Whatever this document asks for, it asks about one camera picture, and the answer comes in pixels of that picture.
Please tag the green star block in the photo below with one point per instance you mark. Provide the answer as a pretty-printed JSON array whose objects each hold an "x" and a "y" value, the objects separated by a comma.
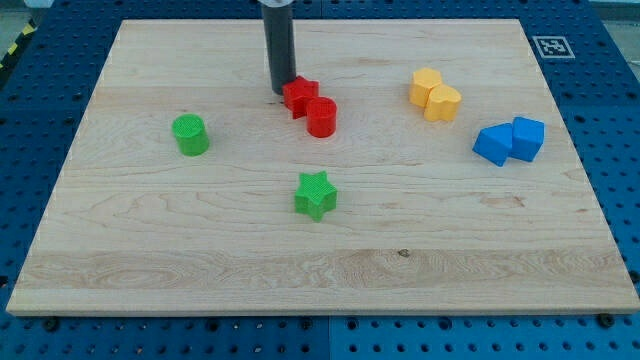
[{"x": 315, "y": 195}]

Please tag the red star block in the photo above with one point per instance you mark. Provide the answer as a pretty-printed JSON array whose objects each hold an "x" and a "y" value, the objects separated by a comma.
[{"x": 298, "y": 93}]

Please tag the red cylinder block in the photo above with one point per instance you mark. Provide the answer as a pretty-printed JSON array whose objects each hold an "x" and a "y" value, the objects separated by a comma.
[{"x": 321, "y": 117}]

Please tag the light wooden board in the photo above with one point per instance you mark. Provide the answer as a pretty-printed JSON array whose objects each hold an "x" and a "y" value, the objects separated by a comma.
[{"x": 433, "y": 175}]

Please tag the green cylinder block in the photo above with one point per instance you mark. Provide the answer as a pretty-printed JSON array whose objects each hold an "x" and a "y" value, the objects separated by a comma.
[{"x": 190, "y": 134}]

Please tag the yellow heart block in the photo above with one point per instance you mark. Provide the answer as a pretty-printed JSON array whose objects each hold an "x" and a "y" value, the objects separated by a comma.
[{"x": 442, "y": 104}]

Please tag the yellow hexagon block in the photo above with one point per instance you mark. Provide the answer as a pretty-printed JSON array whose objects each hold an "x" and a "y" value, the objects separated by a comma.
[{"x": 423, "y": 81}]

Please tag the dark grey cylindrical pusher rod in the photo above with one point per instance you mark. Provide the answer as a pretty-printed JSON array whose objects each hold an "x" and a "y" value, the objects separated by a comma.
[{"x": 279, "y": 35}]

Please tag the blue triangular block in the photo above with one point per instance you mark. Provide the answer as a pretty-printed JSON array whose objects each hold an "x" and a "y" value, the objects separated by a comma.
[{"x": 494, "y": 143}]

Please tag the blue cube block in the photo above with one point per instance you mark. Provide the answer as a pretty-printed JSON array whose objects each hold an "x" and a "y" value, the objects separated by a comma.
[{"x": 527, "y": 138}]

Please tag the white fiducial marker tag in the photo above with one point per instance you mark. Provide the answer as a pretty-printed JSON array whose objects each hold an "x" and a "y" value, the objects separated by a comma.
[{"x": 553, "y": 47}]

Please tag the yellow black hazard tape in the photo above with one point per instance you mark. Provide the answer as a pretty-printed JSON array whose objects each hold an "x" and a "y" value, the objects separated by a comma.
[{"x": 18, "y": 47}]

